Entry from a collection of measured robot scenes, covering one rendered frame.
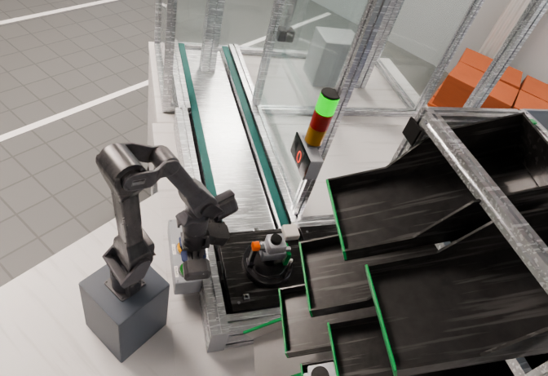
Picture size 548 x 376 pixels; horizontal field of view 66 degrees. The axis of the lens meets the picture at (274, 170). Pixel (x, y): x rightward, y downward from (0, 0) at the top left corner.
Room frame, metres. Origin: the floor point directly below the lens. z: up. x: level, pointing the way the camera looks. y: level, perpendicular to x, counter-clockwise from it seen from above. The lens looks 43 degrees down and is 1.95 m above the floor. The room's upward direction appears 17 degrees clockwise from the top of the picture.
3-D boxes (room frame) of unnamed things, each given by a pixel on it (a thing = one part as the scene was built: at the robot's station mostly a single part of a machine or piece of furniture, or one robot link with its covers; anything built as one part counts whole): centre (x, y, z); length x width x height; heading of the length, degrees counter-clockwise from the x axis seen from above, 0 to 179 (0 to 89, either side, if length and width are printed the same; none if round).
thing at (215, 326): (0.86, 0.20, 0.91); 0.89 x 0.06 x 0.11; 27
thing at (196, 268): (0.61, 0.14, 1.11); 0.19 x 0.06 x 0.08; 27
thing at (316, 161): (0.91, -0.08, 1.29); 0.12 x 0.05 x 0.25; 27
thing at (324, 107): (0.91, -0.08, 1.39); 0.05 x 0.05 x 0.05
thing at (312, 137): (0.91, -0.08, 1.29); 0.05 x 0.05 x 0.05
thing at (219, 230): (0.64, 0.10, 1.11); 0.07 x 0.07 x 0.06; 30
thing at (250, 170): (0.97, 0.06, 0.91); 0.84 x 0.28 x 0.10; 27
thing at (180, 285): (0.67, 0.17, 0.93); 0.21 x 0.07 x 0.06; 27
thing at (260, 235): (0.69, -0.06, 0.96); 0.24 x 0.24 x 0.02; 27
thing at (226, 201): (0.64, 0.12, 1.21); 0.12 x 0.08 x 0.11; 143
